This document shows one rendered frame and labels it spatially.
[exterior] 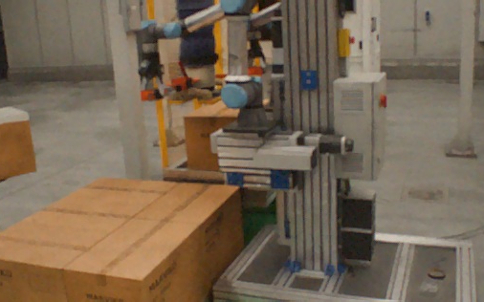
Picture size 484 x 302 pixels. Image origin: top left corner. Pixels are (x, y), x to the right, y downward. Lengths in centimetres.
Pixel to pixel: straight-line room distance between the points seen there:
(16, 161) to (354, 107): 222
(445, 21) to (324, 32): 920
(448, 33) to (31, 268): 1019
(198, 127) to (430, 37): 882
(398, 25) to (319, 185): 921
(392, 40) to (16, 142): 926
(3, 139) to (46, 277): 136
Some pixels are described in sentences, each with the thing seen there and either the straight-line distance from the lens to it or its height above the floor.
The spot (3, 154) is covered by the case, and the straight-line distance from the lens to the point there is 367.
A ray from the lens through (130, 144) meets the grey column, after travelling 439.
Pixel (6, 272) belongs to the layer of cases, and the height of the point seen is 47.
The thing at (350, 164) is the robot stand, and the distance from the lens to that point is 256.
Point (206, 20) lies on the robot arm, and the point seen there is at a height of 154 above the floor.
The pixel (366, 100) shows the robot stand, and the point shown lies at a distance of 248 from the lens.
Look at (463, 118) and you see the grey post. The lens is 585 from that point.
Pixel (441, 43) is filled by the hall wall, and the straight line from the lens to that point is 1168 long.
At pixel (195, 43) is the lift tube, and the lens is 304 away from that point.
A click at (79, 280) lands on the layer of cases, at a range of 242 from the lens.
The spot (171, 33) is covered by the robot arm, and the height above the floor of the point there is 149.
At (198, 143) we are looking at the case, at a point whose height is 77.
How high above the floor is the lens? 157
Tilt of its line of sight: 15 degrees down
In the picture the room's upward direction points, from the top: 3 degrees counter-clockwise
